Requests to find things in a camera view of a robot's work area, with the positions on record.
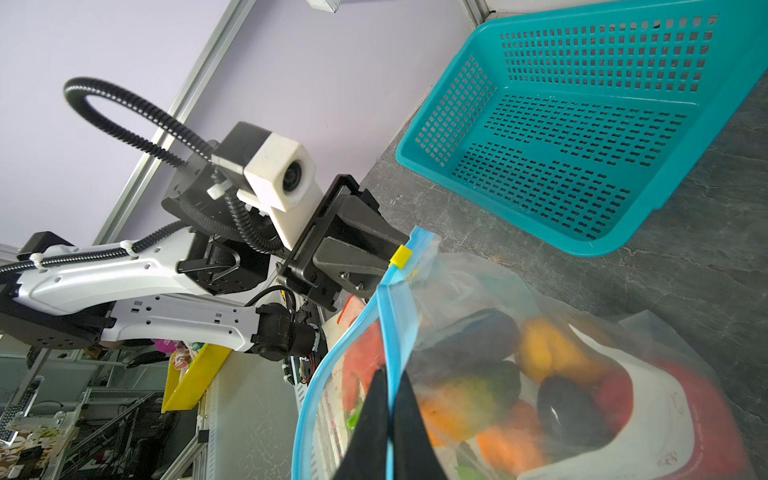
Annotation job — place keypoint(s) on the yellow green toy corn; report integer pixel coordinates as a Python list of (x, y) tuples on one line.
[(463, 406)]

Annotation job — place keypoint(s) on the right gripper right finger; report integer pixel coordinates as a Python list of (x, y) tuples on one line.
[(412, 452)]

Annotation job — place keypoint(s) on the red toy strawberry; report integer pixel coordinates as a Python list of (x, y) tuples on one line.
[(718, 453)]

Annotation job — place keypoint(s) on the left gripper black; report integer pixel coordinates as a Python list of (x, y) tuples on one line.
[(345, 247)]

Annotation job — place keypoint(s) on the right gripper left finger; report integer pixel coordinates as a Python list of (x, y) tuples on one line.
[(366, 455)]

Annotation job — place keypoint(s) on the dark toy eggplant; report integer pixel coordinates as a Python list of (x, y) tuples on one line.
[(480, 339), (570, 419)]

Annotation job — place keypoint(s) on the clear zip top bag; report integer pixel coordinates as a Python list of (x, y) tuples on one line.
[(424, 290)]

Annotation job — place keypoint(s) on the orange toy fruit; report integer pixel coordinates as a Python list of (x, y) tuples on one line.
[(546, 351)]

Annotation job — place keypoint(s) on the small orange toy carrot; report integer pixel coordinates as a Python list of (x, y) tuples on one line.
[(514, 446)]

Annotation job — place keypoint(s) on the teal plastic basket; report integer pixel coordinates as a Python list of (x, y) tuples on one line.
[(575, 125)]

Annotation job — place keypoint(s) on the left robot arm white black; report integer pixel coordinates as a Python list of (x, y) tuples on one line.
[(253, 241)]

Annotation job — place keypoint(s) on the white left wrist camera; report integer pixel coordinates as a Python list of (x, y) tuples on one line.
[(272, 174)]

